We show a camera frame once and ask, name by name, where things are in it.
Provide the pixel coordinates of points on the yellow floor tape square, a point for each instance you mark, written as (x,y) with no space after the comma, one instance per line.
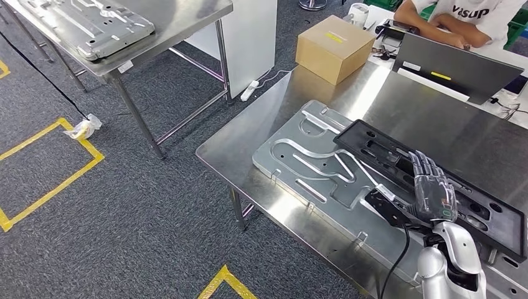
(4,70)
(225,280)
(86,165)

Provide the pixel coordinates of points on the white power strip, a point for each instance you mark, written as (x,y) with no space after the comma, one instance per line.
(249,91)

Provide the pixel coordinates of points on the person's right forearm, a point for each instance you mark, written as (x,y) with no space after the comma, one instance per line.
(425,29)

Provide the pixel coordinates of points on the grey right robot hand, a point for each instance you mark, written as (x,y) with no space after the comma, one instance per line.
(437,198)

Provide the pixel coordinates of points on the brown cardboard box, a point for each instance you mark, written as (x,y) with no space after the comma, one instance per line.
(330,53)

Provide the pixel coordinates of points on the white partition panel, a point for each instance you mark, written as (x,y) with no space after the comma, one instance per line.
(251,41)

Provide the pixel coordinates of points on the black smartphone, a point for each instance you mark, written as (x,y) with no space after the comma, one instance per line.
(519,84)

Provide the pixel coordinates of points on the person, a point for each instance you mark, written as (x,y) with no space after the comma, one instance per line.
(486,10)

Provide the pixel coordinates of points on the black pouch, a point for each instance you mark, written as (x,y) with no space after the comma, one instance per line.
(396,31)

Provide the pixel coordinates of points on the stamped sheet metal panel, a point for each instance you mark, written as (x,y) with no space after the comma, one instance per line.
(90,29)
(297,165)

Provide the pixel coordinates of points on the grey laptop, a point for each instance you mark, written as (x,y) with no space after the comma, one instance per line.
(453,66)

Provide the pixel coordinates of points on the green plastic crate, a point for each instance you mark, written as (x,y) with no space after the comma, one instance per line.
(383,4)
(517,35)

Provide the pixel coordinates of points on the person's left forearm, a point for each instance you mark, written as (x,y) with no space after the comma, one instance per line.
(470,33)

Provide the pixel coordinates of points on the pale wrist camera on bracket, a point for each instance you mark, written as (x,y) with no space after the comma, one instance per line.
(387,206)

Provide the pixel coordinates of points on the black plastic license plate frame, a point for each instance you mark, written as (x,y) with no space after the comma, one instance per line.
(359,138)

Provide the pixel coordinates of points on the white cup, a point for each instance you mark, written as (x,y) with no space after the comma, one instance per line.
(359,14)

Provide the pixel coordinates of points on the stainless steel workbench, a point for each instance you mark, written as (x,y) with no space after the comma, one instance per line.
(412,99)

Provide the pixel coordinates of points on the stainless steel table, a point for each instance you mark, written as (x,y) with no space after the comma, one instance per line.
(185,16)

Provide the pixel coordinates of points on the bunch of keys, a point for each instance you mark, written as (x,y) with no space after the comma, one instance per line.
(383,53)

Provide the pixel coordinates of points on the chrome round stand base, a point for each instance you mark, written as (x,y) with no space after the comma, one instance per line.
(312,4)

